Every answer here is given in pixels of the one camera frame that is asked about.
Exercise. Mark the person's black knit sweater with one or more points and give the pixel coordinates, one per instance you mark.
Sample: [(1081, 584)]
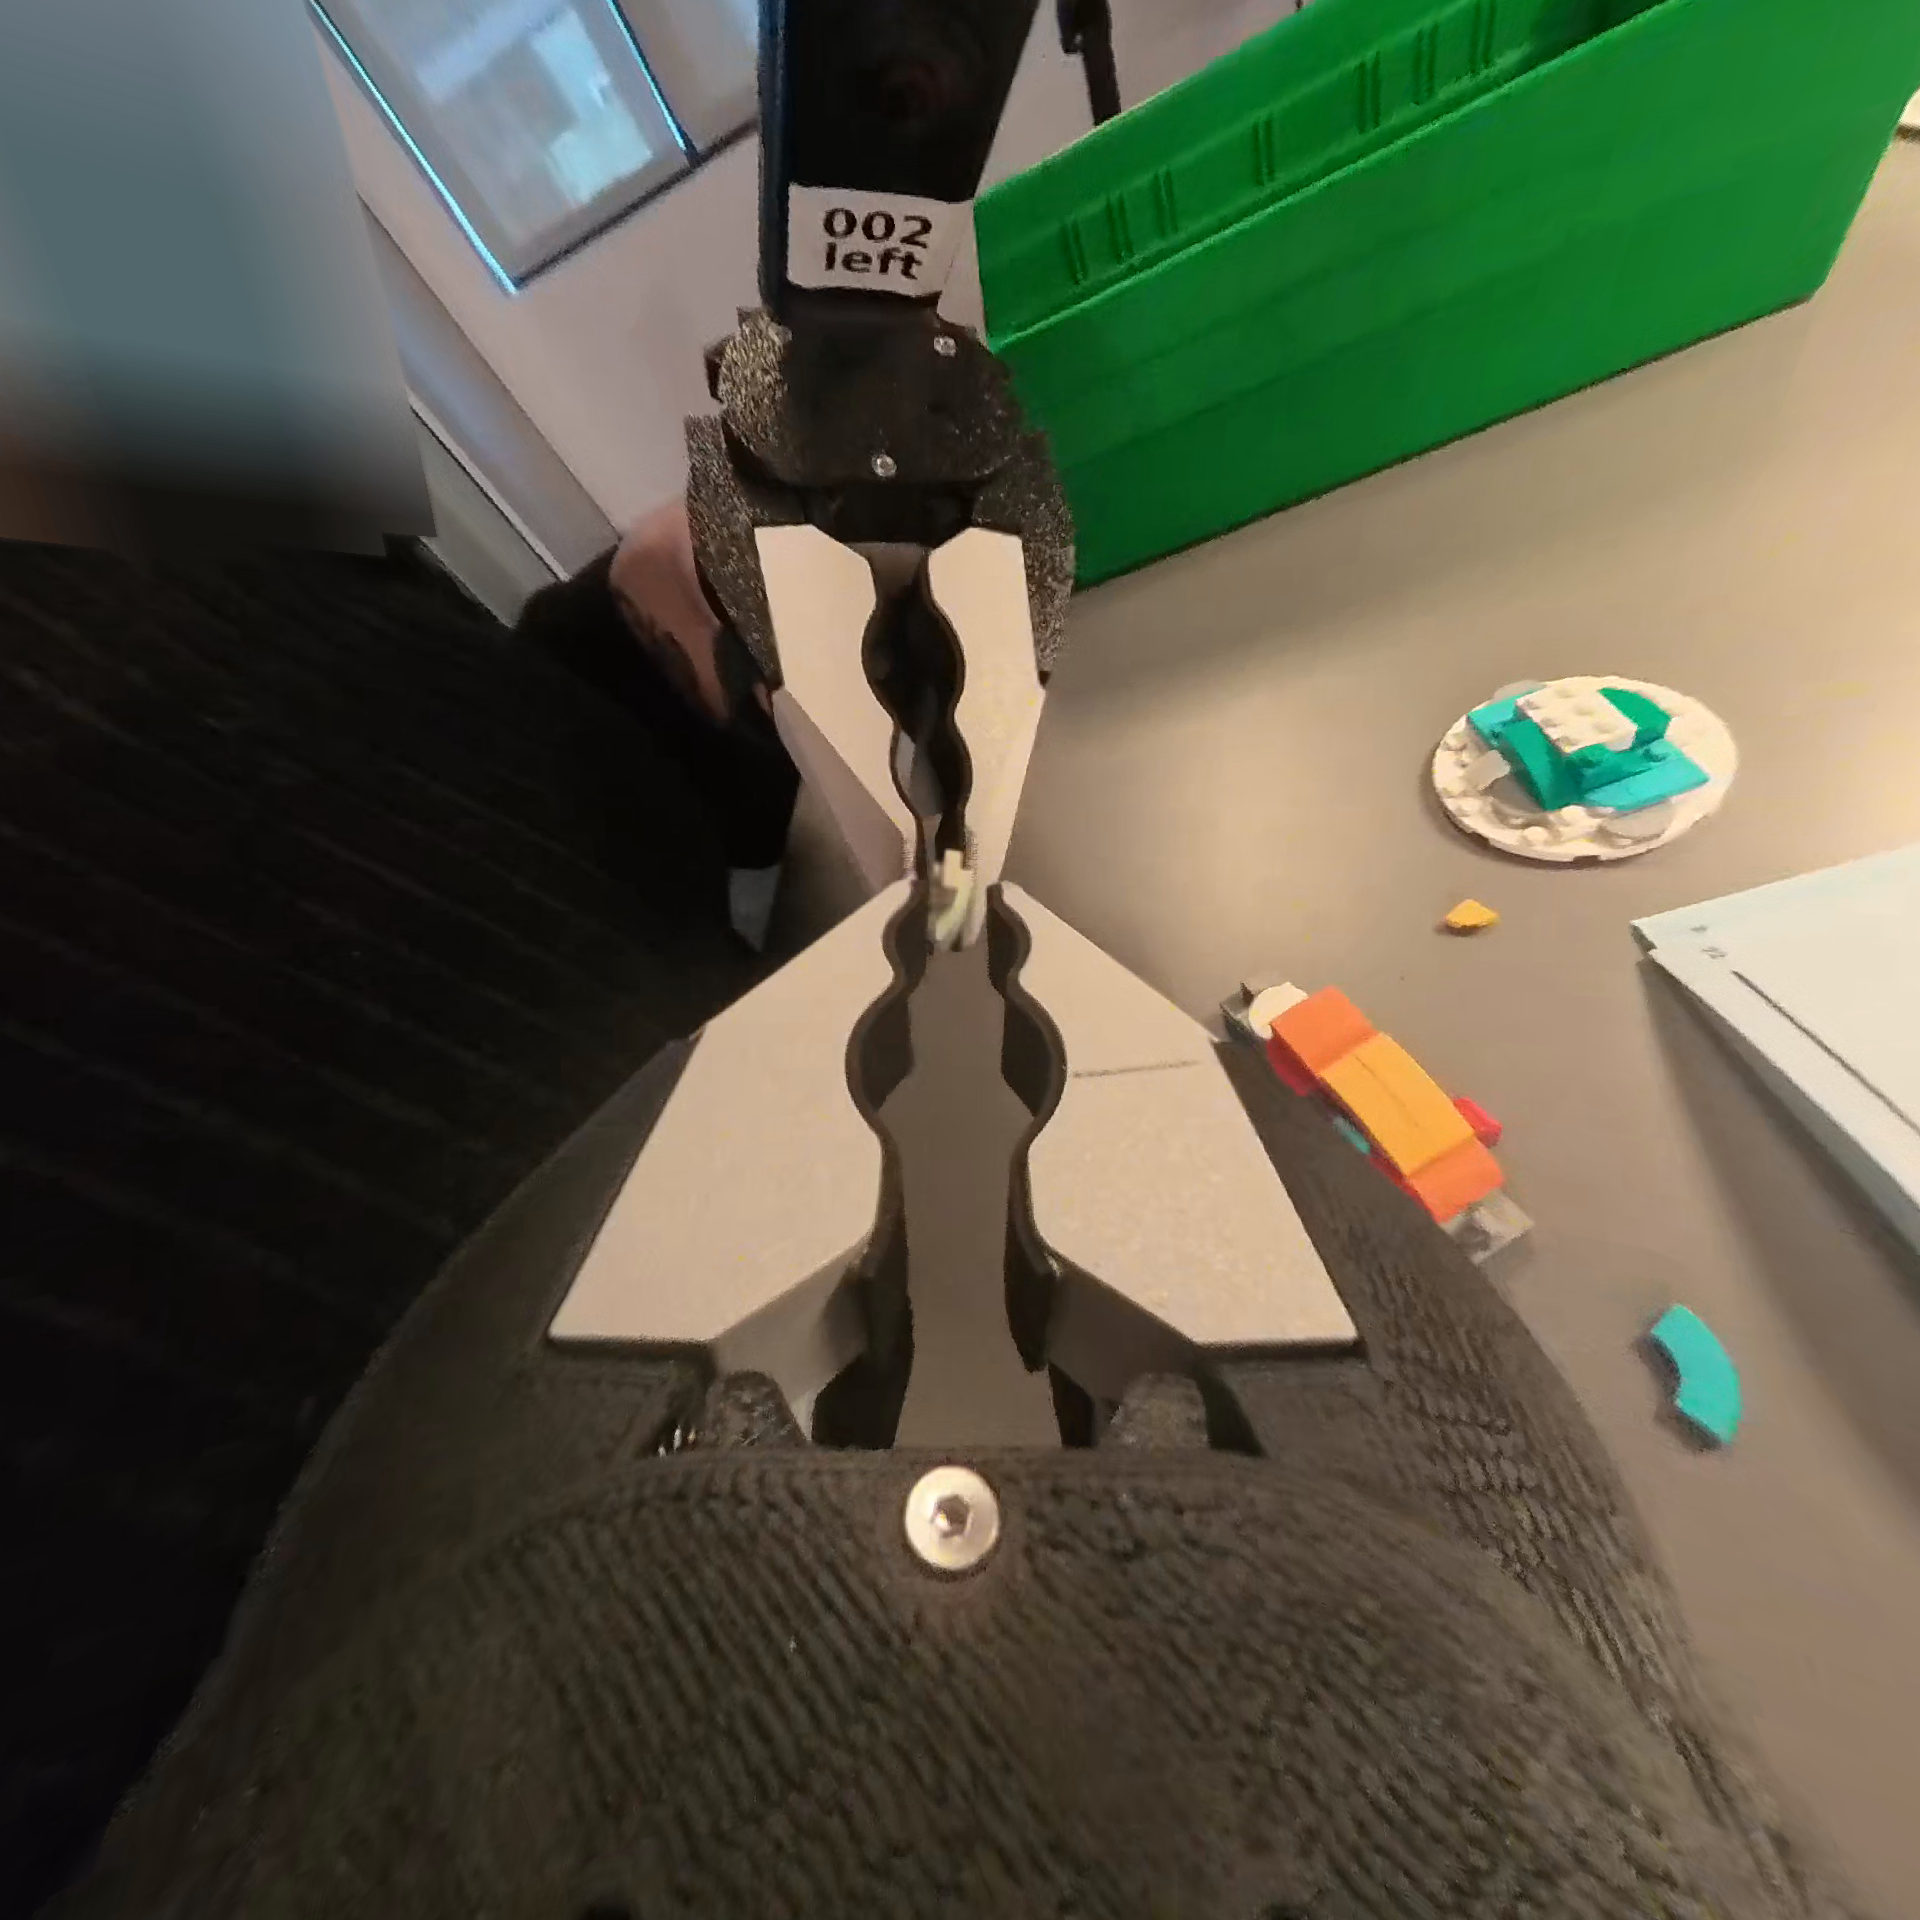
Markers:
[(227, 1049)]

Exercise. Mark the orange lego balloon build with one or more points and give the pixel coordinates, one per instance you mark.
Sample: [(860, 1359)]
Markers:
[(1380, 1094)]

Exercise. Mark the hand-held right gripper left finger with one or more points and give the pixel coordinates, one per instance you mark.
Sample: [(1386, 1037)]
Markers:
[(720, 1188)]

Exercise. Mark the open instruction booklet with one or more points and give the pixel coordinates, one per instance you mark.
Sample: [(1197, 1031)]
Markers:
[(1830, 992)]

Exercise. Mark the white round lego base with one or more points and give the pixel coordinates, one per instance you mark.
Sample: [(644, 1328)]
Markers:
[(1573, 766)]

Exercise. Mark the small yellow lego piece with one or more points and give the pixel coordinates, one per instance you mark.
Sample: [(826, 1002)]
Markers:
[(1474, 915)]

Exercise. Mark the black tripod stand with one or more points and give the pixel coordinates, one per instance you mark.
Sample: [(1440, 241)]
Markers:
[(1093, 60)]

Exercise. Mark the person's left hand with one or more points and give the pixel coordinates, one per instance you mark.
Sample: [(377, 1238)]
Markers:
[(661, 592)]

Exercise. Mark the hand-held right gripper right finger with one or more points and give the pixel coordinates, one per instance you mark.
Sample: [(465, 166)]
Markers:
[(1186, 1200)]

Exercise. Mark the pale green lego piece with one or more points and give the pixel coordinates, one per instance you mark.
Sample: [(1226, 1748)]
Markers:
[(950, 901)]

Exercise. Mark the green plastic bin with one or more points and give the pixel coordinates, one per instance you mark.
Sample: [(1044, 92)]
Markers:
[(1349, 303)]

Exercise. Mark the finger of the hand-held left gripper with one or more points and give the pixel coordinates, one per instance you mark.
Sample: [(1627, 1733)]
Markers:
[(998, 645), (817, 633)]

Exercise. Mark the glass window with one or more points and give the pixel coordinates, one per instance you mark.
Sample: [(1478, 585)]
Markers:
[(511, 118)]

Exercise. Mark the teal curved lego piece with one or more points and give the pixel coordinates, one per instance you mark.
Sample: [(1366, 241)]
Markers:
[(1701, 1373)]

